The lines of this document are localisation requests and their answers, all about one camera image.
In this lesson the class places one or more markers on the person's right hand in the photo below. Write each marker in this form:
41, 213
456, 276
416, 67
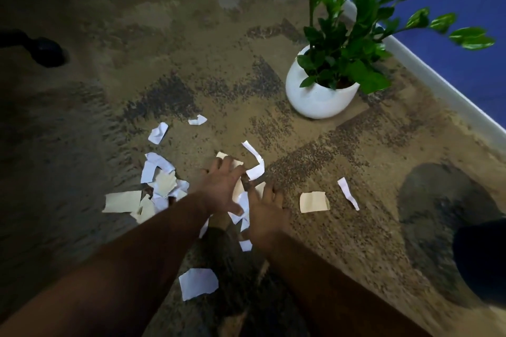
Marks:
267, 218

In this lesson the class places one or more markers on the black bin with liner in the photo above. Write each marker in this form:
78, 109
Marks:
486, 261

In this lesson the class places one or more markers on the person's left forearm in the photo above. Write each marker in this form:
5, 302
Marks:
138, 261

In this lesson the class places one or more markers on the pile of torn paper scraps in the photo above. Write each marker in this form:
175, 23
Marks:
122, 201

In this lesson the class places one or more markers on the white baseboard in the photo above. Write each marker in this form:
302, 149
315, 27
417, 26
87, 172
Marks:
435, 82

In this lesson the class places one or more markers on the person's left hand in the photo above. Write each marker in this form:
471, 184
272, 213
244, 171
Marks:
221, 188

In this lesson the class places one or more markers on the person's right forearm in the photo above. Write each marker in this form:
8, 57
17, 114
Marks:
324, 293

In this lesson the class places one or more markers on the black chair caster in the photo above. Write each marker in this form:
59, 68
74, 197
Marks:
47, 52

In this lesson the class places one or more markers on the green potted plant white pot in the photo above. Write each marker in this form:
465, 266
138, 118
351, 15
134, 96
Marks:
312, 103

